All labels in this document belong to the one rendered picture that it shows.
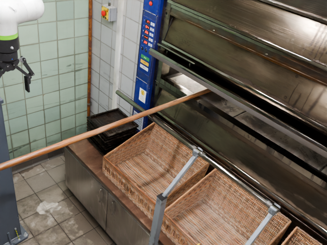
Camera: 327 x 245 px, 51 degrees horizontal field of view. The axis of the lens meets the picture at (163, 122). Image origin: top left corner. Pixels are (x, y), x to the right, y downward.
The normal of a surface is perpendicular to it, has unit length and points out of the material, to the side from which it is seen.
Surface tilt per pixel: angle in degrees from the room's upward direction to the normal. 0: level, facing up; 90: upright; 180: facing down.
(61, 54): 90
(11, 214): 90
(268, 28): 70
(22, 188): 0
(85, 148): 0
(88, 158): 0
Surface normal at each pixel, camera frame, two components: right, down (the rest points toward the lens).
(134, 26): -0.73, 0.29
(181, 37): -0.64, 0.00
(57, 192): 0.14, -0.82
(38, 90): 0.67, 0.49
